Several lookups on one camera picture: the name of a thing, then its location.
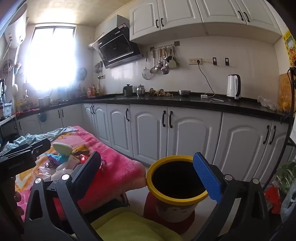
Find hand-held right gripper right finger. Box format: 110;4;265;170
192;152;276;241

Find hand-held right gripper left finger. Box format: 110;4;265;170
24;151;103;241

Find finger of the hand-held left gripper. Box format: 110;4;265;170
1;138;51;156

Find yellow rim trash bin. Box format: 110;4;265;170
146;155;210;223

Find person's left hand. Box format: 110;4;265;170
13;192;25;217

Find light blue cloth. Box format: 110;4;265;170
5;127;79;151

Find pink printed blanket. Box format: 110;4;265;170
15;126;147;215

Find white foam fruit net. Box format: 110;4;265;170
38;162;73;182

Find steel cooking pot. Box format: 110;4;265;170
38;95;51;108

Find blender jug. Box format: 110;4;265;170
0;79;6;103

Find red plastic bag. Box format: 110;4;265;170
265;185;281;214

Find yellow green cloth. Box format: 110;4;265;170
90;207;183;241

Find condiment bottles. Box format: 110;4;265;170
87;85;101;97

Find green vegetables bag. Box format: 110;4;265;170
275;161;296;193

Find white plastic bag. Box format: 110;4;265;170
281;192;296;223

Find kitchen window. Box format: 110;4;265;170
24;26;77;91

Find white electric kettle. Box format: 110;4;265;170
227;74;241;100

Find clear plastic bag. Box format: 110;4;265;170
257;96;278;112

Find brown dried roots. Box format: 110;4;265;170
148;88;174;97

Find orange patterned board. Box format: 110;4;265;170
279;74;293;112

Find hanging kitchen utensils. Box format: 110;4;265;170
142;45;180;80

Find white water heater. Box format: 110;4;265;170
5;5;28;49

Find black range hood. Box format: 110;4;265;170
92;14;142;69

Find white upper cabinets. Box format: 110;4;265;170
129;0;283;44

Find white charger with cable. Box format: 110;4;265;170
201;90;224;103

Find black power cable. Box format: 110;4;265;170
198;62;216;96

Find yellow wall poster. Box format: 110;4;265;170
283;30;296;66

